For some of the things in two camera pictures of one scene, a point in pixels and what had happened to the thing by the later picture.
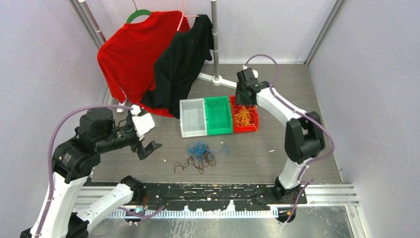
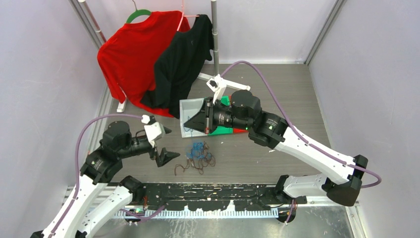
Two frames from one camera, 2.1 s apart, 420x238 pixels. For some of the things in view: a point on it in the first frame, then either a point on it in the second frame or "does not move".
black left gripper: x=144 y=151 to x=164 y=156
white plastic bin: x=193 y=117 does not move
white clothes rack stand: x=215 y=80 does not move
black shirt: x=178 y=61 does not move
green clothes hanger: x=136 y=13 does not move
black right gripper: x=238 y=100 to x=203 y=120
